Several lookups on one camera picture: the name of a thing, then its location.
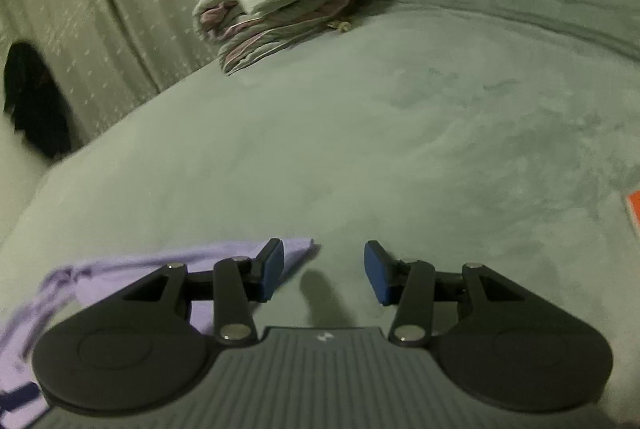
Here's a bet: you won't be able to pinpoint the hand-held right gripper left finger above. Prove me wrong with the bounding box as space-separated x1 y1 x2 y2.
122 237 286 346

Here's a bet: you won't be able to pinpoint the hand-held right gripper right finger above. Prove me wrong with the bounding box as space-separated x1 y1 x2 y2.
364 240 526 346

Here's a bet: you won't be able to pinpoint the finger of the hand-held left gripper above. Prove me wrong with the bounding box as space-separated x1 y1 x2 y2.
0 380 43 416

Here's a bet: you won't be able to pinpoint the purple pants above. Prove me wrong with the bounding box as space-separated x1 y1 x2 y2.
0 236 318 429

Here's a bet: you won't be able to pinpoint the dark hanging clothes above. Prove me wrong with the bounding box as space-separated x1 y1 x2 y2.
2 40 76 160

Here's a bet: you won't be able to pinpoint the folded grey pink quilt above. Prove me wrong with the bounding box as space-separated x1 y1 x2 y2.
192 0 356 77

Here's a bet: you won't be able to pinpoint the orange white box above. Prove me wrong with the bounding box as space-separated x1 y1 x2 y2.
622 190 640 237

